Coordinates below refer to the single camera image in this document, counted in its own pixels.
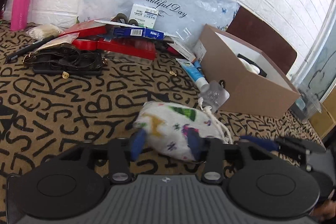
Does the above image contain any floral drawstring pouch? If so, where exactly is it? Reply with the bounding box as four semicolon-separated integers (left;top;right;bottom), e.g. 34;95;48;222
133;100;234;162

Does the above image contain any blue medicine box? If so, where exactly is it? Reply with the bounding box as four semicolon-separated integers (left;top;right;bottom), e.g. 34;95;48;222
113;27;165;40

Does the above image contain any white cotton glove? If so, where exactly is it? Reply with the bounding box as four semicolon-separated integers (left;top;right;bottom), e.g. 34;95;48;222
238;56;261;75

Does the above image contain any clear plastic container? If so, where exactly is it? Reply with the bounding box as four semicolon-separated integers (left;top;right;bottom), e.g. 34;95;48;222
290;77;322;122

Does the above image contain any brown cardboard box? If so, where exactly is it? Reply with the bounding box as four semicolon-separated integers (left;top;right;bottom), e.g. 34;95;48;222
194;24;299;118

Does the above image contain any blue white tube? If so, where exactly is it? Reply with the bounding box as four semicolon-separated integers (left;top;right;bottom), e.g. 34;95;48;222
176;59;210;92

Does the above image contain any letter-patterned brown tablecloth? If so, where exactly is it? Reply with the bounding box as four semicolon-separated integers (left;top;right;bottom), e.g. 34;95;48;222
0;19;326;224

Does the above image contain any red flat box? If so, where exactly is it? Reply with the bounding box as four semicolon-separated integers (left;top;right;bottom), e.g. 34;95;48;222
72;38;156;61

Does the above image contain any dark brown wooden board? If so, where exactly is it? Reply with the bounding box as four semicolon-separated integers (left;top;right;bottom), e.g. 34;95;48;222
227;7;297;74

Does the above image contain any red folder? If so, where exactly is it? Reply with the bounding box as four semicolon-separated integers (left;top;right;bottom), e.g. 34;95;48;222
59;20;107;38

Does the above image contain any black pen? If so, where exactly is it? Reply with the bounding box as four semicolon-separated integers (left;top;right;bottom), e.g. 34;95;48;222
5;35;56;63

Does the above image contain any white labelled small box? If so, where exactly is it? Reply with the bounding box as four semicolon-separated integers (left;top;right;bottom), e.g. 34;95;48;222
129;4;158;28

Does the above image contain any bag of cotton swabs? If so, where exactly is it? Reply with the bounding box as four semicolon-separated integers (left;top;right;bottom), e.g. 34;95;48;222
27;24;63;40

